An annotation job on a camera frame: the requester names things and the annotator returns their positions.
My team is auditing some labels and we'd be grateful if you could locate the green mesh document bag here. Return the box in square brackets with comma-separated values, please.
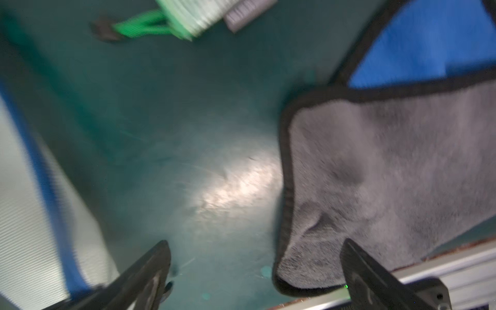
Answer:
[90, 0, 280, 43]

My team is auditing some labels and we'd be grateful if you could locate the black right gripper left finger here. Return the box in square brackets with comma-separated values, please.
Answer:
[48, 240, 172, 309]

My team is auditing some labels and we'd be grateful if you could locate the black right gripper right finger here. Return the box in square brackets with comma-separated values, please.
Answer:
[340, 238, 434, 309]

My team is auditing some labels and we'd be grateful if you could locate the grey blue microfibre cloth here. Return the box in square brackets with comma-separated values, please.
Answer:
[273, 1, 495, 297]

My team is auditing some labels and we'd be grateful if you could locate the blue zipper document bag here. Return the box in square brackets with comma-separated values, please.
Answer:
[1, 89, 119, 309]

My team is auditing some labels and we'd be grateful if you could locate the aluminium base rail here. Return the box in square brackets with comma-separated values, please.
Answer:
[279, 240, 495, 309]

